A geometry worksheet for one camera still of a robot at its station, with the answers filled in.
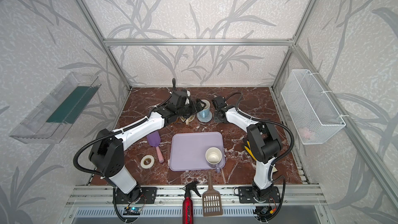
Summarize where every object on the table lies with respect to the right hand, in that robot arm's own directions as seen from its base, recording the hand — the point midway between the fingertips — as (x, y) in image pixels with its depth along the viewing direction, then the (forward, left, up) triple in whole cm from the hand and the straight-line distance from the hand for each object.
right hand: (221, 112), depth 98 cm
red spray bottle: (-48, +17, -2) cm, 51 cm away
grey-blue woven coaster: (-2, +10, -6) cm, 12 cm away
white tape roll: (-30, +39, -5) cm, 49 cm away
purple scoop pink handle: (-16, +40, -4) cm, 44 cm away
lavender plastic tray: (-23, +20, -4) cm, 30 cm away
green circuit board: (-51, +43, -6) cm, 67 cm away
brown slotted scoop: (-48, +6, -5) cm, 49 cm away
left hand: (-4, +10, +15) cm, 19 cm away
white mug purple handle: (-26, +5, -5) cm, 27 cm away
